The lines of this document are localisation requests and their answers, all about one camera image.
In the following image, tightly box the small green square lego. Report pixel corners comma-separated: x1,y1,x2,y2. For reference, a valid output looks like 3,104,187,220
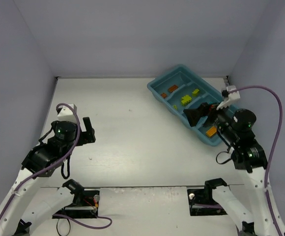
181,94,192,106

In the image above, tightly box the orange lego plate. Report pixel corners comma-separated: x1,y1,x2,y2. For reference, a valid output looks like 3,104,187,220
206,126,217,138

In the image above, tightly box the green curved lego piece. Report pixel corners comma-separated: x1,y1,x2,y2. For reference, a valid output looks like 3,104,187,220
192,88,200,97

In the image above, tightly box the brown lego brick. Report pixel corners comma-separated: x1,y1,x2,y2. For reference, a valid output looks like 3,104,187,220
161,93,168,99
168,85,178,93

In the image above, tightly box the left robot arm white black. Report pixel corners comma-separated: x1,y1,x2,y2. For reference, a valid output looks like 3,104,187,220
0,117,95,236

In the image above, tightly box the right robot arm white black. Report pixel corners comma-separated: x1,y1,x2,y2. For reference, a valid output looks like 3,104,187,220
184,103,285,236

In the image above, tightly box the teal divided plastic tray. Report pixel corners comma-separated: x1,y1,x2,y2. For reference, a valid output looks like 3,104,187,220
147,64,223,147

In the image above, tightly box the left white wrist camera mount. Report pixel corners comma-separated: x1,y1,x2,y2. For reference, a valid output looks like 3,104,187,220
56,105,77,123

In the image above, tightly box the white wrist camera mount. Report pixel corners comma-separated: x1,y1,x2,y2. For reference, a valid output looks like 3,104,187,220
217,86,240,110
56,105,77,123

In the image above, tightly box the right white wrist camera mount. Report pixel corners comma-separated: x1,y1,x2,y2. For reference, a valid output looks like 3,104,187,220
217,86,240,110

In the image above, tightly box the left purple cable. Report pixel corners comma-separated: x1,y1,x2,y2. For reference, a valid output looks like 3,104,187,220
0,103,113,236

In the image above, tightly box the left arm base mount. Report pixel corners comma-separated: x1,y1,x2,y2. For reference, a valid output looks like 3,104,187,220
56,189,100,219

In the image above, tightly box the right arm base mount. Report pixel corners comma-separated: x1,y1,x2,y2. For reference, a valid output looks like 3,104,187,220
187,188,227,216

